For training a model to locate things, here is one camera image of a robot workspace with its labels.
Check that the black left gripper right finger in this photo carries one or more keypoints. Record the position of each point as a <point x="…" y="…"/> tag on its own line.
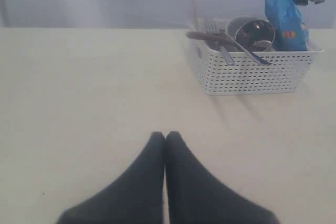
<point x="196" y="196"/>

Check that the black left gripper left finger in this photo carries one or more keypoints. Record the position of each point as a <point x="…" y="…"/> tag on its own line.
<point x="136" y="196"/>

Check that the silver metal fork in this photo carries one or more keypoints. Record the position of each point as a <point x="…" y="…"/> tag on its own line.
<point x="211" y="27"/>

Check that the blue Lay's chips bag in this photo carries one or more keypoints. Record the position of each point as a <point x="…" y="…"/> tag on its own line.
<point x="291" y="32"/>

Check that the shiny steel cup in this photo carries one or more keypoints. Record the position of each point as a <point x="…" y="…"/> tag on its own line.
<point x="256" y="34"/>

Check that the white ceramic bowl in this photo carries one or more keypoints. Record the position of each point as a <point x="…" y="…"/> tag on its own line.
<point x="235" y="24"/>

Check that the white perforated plastic basket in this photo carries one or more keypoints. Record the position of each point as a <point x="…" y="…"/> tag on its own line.
<point x="286" y="73"/>

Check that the silver metal knife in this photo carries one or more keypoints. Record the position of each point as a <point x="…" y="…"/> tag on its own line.
<point x="226" y="55"/>

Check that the brown wooden bowl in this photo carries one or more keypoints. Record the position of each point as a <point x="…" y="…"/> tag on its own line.
<point x="214" y="45"/>

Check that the brown wooden spoon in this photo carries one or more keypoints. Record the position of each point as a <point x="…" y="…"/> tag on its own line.
<point x="197" y="35"/>

